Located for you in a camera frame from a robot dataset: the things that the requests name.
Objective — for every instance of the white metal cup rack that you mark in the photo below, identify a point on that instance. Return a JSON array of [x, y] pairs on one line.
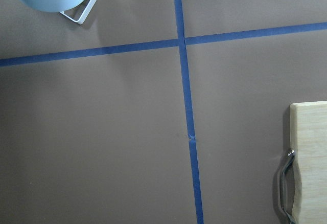
[[79, 13]]

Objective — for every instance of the bamboo cutting board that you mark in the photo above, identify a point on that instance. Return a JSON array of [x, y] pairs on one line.
[[307, 158]]

